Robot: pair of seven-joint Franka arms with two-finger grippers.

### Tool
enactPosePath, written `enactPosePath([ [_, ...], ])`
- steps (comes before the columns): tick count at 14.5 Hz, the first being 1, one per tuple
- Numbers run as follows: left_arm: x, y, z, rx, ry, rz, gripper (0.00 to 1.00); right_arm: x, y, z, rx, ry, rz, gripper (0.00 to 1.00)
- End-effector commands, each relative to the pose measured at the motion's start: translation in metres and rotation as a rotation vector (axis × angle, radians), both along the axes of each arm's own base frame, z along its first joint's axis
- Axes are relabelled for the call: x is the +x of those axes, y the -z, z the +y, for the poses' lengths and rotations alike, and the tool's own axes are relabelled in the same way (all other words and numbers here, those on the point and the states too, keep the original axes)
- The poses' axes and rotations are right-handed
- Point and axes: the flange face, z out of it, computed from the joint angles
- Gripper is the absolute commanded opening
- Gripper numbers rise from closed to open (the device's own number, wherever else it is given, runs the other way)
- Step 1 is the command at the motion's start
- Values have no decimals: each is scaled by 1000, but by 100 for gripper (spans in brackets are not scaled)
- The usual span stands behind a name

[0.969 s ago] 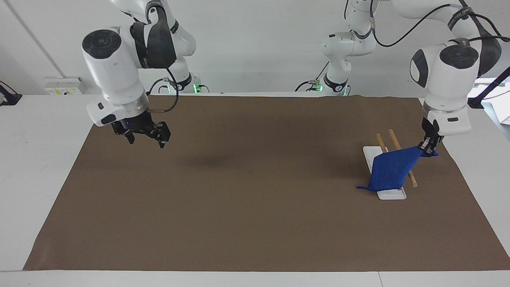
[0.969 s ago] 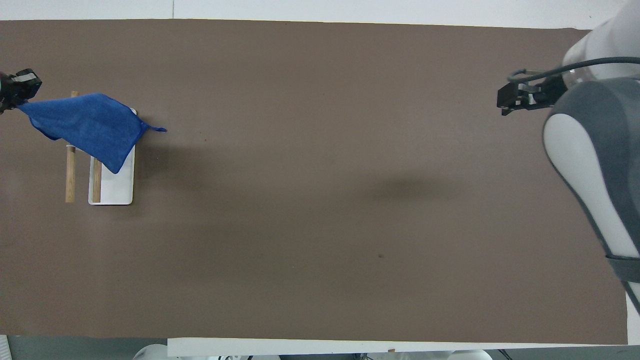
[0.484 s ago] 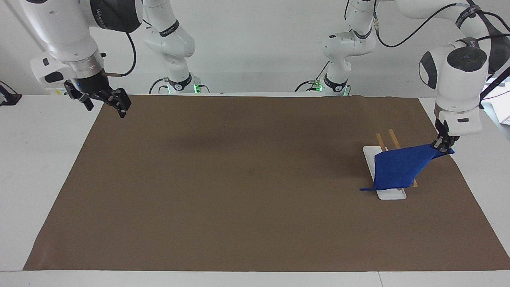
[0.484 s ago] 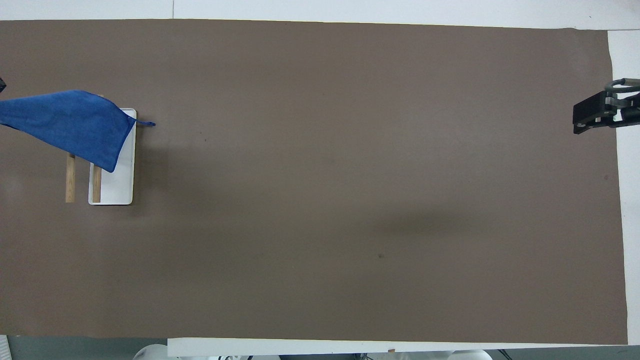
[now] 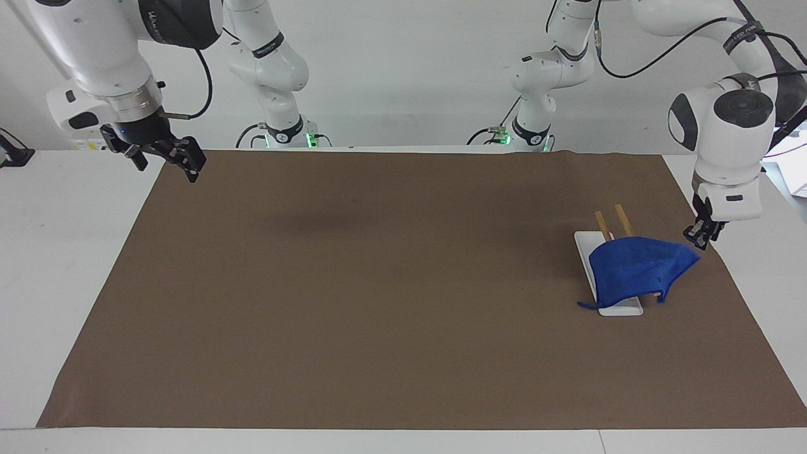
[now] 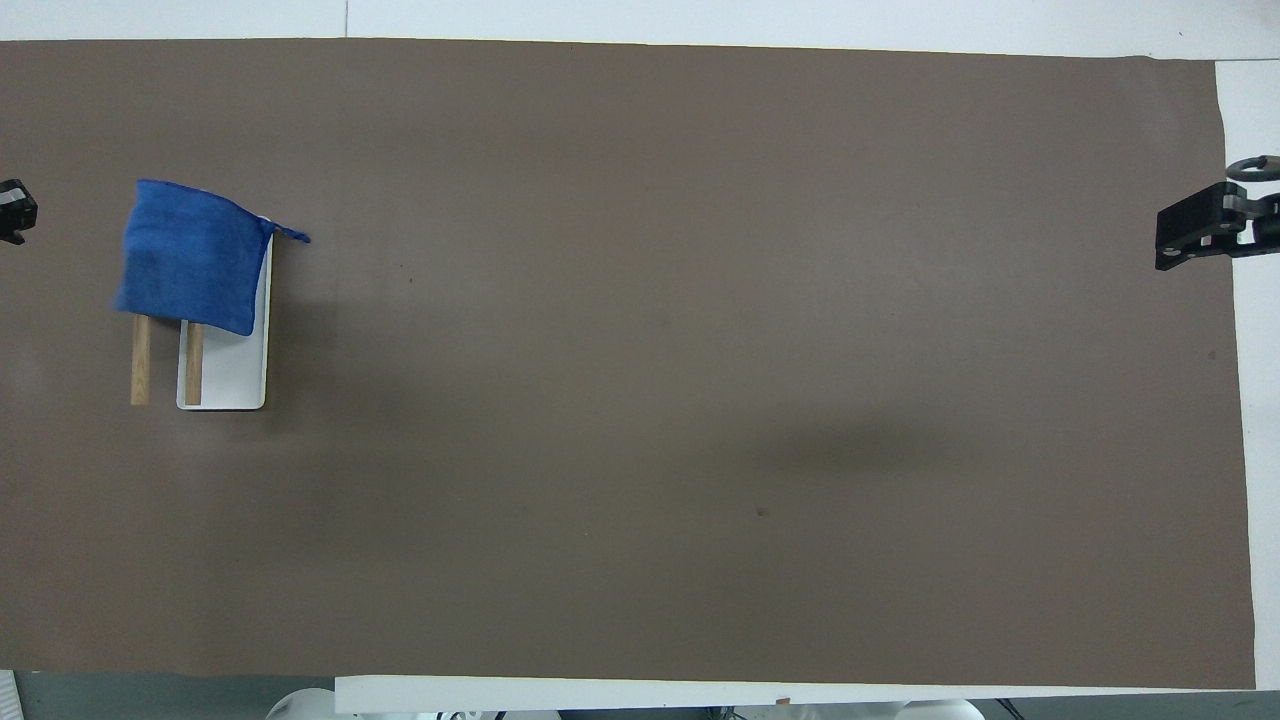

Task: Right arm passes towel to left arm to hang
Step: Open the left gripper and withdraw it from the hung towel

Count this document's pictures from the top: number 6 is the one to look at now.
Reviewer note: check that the white rack with wooden bars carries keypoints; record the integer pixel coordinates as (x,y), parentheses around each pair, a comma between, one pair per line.
(232,370)

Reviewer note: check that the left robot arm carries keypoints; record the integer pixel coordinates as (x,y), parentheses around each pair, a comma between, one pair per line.
(300,706)

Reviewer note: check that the blue towel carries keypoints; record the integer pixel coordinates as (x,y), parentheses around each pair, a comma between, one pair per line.
(190,250)

